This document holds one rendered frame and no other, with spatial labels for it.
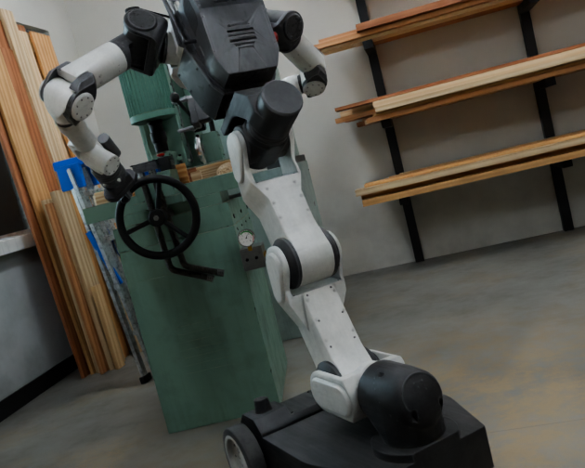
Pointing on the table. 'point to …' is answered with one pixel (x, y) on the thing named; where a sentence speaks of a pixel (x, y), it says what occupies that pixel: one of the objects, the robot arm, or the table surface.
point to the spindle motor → (147, 96)
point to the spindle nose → (158, 136)
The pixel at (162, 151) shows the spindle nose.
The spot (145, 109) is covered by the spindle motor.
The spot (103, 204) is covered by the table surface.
